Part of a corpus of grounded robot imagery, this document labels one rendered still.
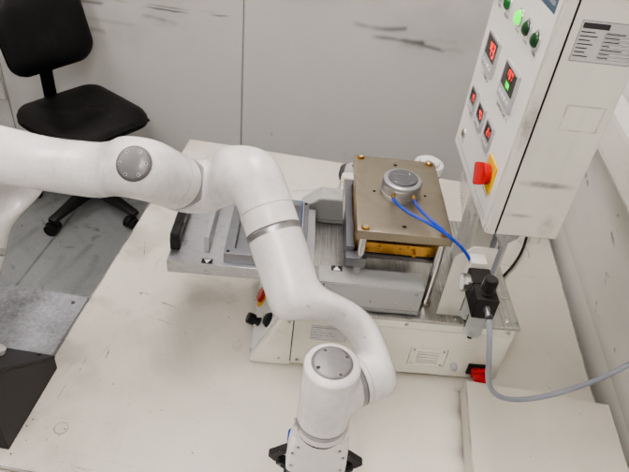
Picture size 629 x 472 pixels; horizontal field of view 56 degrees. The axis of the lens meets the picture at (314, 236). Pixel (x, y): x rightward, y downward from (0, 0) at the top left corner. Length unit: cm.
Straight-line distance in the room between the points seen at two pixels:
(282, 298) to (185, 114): 220
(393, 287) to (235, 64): 187
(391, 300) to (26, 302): 83
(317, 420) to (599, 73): 65
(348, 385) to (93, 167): 56
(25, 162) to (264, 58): 178
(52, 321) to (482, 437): 94
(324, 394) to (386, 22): 202
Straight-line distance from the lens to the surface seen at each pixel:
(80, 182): 110
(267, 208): 92
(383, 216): 113
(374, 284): 115
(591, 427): 135
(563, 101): 98
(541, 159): 102
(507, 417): 129
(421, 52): 271
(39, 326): 144
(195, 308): 142
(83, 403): 128
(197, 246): 124
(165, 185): 97
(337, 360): 87
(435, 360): 130
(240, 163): 95
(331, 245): 133
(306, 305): 90
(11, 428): 125
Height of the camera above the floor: 177
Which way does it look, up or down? 38 degrees down
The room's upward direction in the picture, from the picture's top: 7 degrees clockwise
